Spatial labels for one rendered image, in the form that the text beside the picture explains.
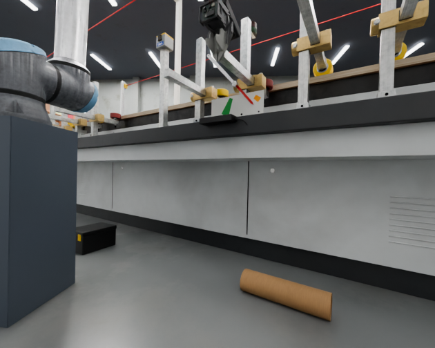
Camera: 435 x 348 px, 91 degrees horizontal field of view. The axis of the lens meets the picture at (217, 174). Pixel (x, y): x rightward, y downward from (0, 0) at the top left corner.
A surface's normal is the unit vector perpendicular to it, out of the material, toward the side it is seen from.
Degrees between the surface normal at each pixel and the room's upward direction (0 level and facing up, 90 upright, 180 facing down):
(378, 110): 90
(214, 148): 90
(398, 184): 90
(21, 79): 90
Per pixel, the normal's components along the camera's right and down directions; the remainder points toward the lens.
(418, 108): -0.54, 0.00
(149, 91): -0.10, 0.00
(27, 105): 0.81, -0.32
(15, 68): 0.63, 0.02
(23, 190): 0.99, 0.03
